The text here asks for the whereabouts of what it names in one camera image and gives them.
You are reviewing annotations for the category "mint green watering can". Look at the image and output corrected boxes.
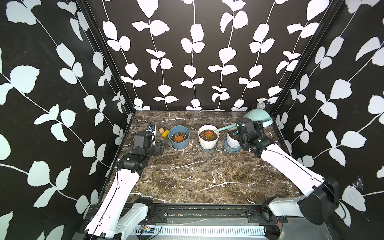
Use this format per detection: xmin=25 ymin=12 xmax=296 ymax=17
xmin=214 ymin=108 xmax=274 ymax=133

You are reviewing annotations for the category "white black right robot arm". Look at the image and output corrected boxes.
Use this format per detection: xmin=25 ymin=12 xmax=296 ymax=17
xmin=236 ymin=118 xmax=340 ymax=226

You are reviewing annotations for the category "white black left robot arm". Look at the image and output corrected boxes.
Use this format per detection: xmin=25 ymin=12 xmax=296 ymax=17
xmin=72 ymin=124 xmax=164 ymax=240

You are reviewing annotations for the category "orange red succulent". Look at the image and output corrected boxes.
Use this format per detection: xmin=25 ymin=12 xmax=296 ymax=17
xmin=172 ymin=134 xmax=186 ymax=143

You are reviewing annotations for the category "red green succulent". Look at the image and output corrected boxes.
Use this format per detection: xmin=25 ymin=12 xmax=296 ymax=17
xmin=200 ymin=130 xmax=218 ymax=142

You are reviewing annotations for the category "white ringed plant pot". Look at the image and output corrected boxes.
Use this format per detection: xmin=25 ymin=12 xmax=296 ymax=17
xmin=227 ymin=127 xmax=240 ymax=148

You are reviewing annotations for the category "yellow wooden block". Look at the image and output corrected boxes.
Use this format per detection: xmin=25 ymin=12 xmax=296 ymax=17
xmin=162 ymin=130 xmax=169 ymax=138

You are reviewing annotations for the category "blue saucer under white pot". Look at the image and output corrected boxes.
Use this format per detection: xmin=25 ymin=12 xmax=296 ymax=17
xmin=224 ymin=138 xmax=242 ymax=154

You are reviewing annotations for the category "red microphone on tripod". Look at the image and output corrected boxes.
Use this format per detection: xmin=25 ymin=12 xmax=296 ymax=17
xmin=256 ymin=102 xmax=267 ymax=111

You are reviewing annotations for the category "blue ribbed plant pot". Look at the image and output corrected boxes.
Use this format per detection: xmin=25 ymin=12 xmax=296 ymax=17
xmin=168 ymin=126 xmax=190 ymax=150

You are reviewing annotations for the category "blue saucer under cream pot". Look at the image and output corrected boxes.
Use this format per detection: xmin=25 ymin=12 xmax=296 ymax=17
xmin=200 ymin=145 xmax=218 ymax=153

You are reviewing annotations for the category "cream ribbed plant pot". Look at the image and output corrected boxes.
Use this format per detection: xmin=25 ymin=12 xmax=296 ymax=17
xmin=198 ymin=125 xmax=220 ymax=149

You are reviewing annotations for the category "black front mounting rail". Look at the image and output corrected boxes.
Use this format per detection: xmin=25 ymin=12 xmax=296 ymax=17
xmin=153 ymin=203 xmax=303 ymax=225

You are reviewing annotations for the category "white slotted cable duct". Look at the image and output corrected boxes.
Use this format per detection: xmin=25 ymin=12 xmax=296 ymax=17
xmin=130 ymin=226 xmax=266 ymax=238

